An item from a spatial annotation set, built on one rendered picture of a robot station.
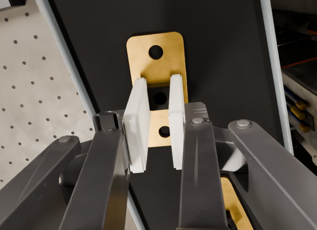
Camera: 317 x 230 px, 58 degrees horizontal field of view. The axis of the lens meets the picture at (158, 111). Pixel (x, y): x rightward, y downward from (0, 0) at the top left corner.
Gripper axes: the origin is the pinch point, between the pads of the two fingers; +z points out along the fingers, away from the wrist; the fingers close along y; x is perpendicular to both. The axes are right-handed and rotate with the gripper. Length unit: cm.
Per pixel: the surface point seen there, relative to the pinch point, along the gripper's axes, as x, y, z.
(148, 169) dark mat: -6.4, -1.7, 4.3
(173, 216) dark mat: -11.4, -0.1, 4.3
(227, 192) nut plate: -9.0, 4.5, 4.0
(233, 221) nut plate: -11.2, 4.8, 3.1
